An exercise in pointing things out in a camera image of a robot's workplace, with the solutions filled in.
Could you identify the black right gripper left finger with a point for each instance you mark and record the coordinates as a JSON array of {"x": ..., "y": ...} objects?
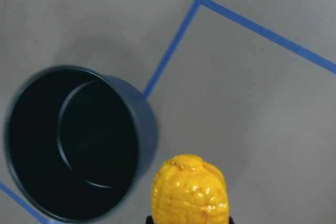
[{"x": 149, "y": 220}]

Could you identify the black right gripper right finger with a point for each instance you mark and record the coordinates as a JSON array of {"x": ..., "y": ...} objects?
[{"x": 231, "y": 221}]

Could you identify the yellow corn cob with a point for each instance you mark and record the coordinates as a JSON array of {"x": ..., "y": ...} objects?
[{"x": 187, "y": 189}]

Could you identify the brown table mat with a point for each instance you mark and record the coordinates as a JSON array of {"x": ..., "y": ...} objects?
[{"x": 261, "y": 113}]

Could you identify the dark blue saucepan purple handle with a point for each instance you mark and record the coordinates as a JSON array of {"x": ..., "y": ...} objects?
[{"x": 76, "y": 141}]

